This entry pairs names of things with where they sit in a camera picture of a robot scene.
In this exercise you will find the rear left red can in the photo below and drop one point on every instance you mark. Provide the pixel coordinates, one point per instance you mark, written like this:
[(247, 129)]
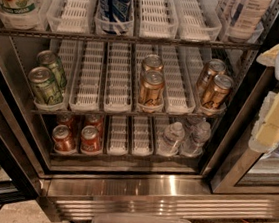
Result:
[(68, 120)]

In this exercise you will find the stainless fridge cabinet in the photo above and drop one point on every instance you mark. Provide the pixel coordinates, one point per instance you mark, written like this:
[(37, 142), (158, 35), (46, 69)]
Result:
[(128, 174)]

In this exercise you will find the green can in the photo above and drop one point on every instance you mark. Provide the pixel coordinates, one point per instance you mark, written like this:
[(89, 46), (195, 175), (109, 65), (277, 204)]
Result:
[(44, 86), (52, 61)]

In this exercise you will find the front right red can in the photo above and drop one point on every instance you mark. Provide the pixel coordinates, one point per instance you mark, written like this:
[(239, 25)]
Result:
[(90, 141)]

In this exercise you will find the top wire shelf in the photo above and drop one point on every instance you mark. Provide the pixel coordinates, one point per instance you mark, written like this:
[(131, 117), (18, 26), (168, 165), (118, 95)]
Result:
[(123, 39)]

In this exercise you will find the glass fridge door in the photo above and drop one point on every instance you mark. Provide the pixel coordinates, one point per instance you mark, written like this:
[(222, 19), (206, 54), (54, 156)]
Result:
[(23, 183)]

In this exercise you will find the red can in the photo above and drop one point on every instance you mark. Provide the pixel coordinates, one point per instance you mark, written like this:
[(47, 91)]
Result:
[(63, 140), (90, 141), (95, 120), (68, 120)]

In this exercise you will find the middle wire shelf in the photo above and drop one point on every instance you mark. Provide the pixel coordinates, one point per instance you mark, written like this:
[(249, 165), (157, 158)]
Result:
[(129, 113)]

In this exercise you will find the rear green can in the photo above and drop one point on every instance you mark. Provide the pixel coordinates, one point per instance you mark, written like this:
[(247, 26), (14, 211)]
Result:
[(52, 61)]

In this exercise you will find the rear right red can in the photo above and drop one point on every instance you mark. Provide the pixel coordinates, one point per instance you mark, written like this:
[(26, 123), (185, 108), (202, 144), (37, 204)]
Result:
[(95, 120)]

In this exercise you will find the blue pepsi bottle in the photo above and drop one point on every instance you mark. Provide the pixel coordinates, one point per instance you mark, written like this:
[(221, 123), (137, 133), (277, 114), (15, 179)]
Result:
[(115, 15)]

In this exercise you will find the right clear water bottle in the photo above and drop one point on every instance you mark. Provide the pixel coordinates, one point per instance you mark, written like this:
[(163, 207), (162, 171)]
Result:
[(193, 145)]

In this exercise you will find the wire shelf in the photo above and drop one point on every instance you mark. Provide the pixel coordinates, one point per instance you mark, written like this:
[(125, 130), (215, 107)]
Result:
[(123, 39), (129, 113)]

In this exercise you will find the white labelled bottle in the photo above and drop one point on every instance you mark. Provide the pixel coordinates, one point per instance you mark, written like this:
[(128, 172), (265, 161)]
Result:
[(244, 17)]

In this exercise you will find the front left red can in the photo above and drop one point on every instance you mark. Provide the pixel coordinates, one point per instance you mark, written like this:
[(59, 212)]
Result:
[(63, 140)]

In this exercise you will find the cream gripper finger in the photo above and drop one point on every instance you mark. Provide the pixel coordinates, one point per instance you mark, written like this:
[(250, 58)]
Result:
[(265, 133), (268, 57)]

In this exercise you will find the clear water bottle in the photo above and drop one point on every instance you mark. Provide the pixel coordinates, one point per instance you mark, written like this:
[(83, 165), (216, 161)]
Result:
[(193, 145), (171, 138)]

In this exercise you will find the orange can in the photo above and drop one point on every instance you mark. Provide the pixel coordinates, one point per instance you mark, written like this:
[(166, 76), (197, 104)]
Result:
[(217, 91), (210, 70), (153, 63), (151, 88)]

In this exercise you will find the left clear water bottle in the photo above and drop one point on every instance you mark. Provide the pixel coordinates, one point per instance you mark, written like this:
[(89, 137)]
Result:
[(171, 138)]

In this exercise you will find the front green can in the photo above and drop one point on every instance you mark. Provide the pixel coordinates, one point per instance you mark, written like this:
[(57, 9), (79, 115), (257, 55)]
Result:
[(44, 86)]

